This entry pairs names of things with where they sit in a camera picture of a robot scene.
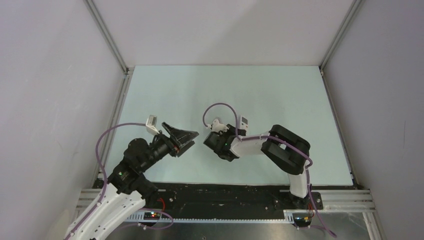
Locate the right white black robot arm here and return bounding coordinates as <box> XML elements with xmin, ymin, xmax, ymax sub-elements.
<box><xmin>203</xmin><ymin>124</ymin><xmax>313</xmax><ymax>209</ymax></box>

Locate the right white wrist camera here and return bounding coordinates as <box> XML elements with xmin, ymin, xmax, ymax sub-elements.
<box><xmin>206</xmin><ymin>117</ymin><xmax>229</xmax><ymax>133</ymax></box>

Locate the right aluminium frame rail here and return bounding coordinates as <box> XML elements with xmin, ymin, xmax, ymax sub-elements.
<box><xmin>318</xmin><ymin>0</ymin><xmax>366</xmax><ymax>188</ymax></box>

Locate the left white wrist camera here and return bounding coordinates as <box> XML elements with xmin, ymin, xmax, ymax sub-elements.
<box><xmin>145</xmin><ymin>115</ymin><xmax>159</xmax><ymax>136</ymax></box>

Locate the left controller board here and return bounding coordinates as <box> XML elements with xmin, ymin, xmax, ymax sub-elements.
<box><xmin>143</xmin><ymin>211</ymin><xmax>161</xmax><ymax>221</ymax></box>

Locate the aluminium frame rail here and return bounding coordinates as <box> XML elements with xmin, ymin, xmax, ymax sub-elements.
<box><xmin>318</xmin><ymin>0</ymin><xmax>366</xmax><ymax>188</ymax></box>
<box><xmin>82</xmin><ymin>0</ymin><xmax>135</xmax><ymax>180</ymax></box>

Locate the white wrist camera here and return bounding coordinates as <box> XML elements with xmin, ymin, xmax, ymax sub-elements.
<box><xmin>145</xmin><ymin>115</ymin><xmax>159</xmax><ymax>136</ymax></box>
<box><xmin>206</xmin><ymin>117</ymin><xmax>229</xmax><ymax>133</ymax></box>

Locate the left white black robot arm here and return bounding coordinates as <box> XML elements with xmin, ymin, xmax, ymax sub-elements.
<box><xmin>65</xmin><ymin>122</ymin><xmax>199</xmax><ymax>240</ymax></box>

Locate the controller board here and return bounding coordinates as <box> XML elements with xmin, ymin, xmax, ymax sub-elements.
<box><xmin>143</xmin><ymin>211</ymin><xmax>161</xmax><ymax>221</ymax></box>
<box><xmin>293</xmin><ymin>216</ymin><xmax>313</xmax><ymax>229</ymax></box>

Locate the grey slotted cable duct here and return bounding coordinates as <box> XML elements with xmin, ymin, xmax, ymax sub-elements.
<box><xmin>124</xmin><ymin>211</ymin><xmax>294</xmax><ymax>224</ymax></box>

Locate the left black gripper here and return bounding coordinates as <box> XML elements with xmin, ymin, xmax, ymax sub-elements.
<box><xmin>140</xmin><ymin>121</ymin><xmax>199</xmax><ymax>171</ymax></box>

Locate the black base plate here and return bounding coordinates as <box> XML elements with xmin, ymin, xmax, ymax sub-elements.
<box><xmin>144</xmin><ymin>182</ymin><xmax>323</xmax><ymax>220</ymax></box>

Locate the left aluminium frame rail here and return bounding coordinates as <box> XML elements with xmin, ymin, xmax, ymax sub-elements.
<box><xmin>82</xmin><ymin>0</ymin><xmax>135</xmax><ymax>180</ymax></box>

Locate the white remote control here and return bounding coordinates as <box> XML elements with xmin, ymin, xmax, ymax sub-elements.
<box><xmin>238</xmin><ymin>115</ymin><xmax>249</xmax><ymax>132</ymax></box>

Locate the right controller board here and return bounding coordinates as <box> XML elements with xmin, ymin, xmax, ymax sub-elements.
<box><xmin>293</xmin><ymin>216</ymin><xmax>313</xmax><ymax>229</ymax></box>

